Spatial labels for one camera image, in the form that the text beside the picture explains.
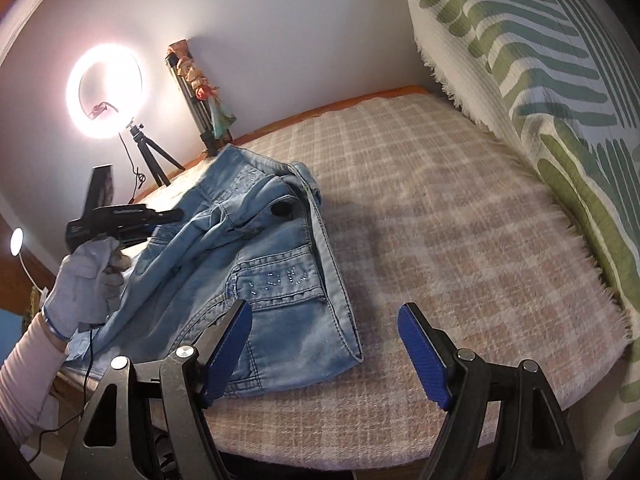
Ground small round lamp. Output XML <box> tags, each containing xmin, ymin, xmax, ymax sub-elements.
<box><xmin>10</xmin><ymin>227</ymin><xmax>42</xmax><ymax>292</ymax></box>

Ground green patterned fringed throw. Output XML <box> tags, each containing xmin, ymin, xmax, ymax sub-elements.
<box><xmin>400</xmin><ymin>0</ymin><xmax>640</xmax><ymax>466</ymax></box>

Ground orange wooden bed frame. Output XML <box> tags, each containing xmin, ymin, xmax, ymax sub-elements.
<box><xmin>134</xmin><ymin>85</ymin><xmax>432</xmax><ymax>202</ymax></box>

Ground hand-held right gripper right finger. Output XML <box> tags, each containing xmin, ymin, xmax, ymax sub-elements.
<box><xmin>397</xmin><ymin>302</ymin><xmax>583</xmax><ymax>480</ymax></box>

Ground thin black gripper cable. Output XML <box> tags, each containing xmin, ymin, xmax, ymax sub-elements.
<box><xmin>20</xmin><ymin>324</ymin><xmax>102</xmax><ymax>467</ymax></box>

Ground person's left hand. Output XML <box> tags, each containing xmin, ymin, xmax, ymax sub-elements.
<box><xmin>42</xmin><ymin>236</ymin><xmax>132</xmax><ymax>339</ymax></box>

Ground ring light cable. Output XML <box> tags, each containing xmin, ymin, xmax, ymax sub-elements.
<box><xmin>117</xmin><ymin>132</ymin><xmax>147</xmax><ymax>202</ymax></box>

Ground pink plaid blanket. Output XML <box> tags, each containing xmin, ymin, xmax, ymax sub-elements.
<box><xmin>52</xmin><ymin>92</ymin><xmax>631</xmax><ymax>471</ymax></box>

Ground white ring light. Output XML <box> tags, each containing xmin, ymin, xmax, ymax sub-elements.
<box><xmin>66</xmin><ymin>42</ymin><xmax>144</xmax><ymax>139</ymax></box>

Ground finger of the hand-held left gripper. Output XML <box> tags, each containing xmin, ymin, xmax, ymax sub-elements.
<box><xmin>149</xmin><ymin>208</ymin><xmax>185</xmax><ymax>226</ymax></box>

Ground small black tripod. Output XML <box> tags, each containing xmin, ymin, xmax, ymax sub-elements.
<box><xmin>120</xmin><ymin>119</ymin><xmax>186</xmax><ymax>188</ymax></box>

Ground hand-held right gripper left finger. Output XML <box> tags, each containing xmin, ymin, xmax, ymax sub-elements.
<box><xmin>60</xmin><ymin>299</ymin><xmax>254</xmax><ymax>480</ymax></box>

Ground light blue denim pants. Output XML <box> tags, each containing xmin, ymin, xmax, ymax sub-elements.
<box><xmin>65</xmin><ymin>144</ymin><xmax>365</xmax><ymax>396</ymax></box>

